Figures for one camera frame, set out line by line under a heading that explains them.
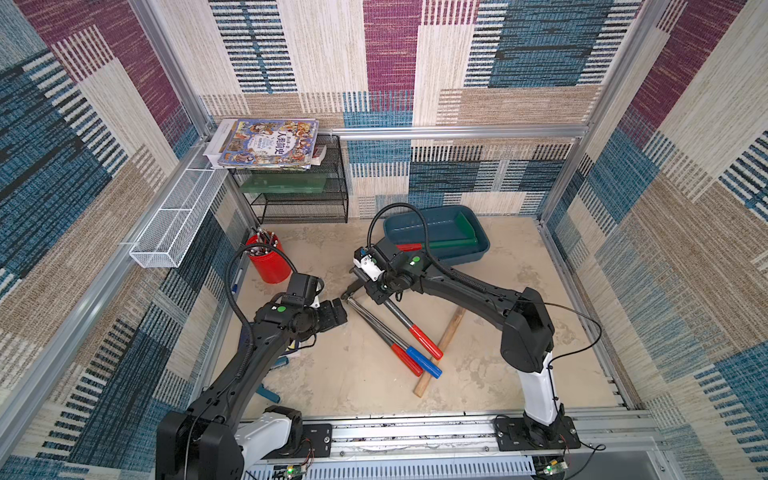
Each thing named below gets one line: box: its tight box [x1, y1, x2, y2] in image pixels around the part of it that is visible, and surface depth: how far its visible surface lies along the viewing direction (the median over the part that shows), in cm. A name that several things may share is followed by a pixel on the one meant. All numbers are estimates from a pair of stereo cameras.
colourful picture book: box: [217, 119, 319, 170], surface depth 81 cm
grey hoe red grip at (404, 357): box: [346, 298, 424, 377], surface depth 86 cm
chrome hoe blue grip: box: [341, 292, 443, 379], surface depth 86 cm
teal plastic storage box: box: [384, 205, 490, 266], surface depth 120 cm
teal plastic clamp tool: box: [256, 356, 289, 404], surface depth 83 cm
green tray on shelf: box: [241, 173, 327, 193], surface depth 97 cm
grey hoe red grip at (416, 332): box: [341, 282, 444, 361], surface depth 81 cm
